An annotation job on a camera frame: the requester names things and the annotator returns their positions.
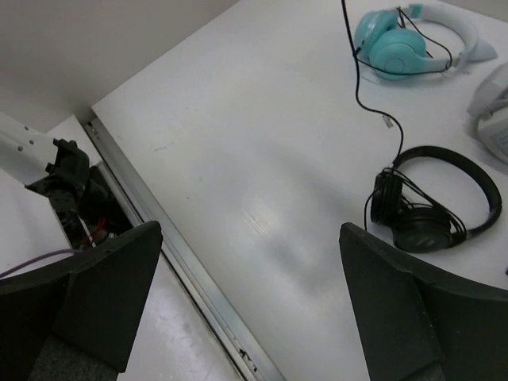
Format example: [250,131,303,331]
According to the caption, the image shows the small plug piece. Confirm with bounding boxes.
[382,115,393,128]

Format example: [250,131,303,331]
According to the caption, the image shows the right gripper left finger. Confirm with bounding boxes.
[1,221,163,380]

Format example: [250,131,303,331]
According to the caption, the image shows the teal white headphones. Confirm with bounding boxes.
[353,3,498,80]

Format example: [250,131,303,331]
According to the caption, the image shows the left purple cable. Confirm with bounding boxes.
[0,248,87,279]

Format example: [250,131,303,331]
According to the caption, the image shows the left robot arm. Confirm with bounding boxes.
[1,113,129,244]

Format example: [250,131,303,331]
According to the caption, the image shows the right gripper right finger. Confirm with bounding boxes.
[338,223,507,380]

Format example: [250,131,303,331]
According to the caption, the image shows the black headphones centre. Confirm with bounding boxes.
[364,145,502,254]

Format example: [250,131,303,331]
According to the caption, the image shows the grey white headphones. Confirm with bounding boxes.
[467,63,507,164]

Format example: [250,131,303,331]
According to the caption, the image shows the aluminium rail front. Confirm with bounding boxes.
[83,117,285,380]

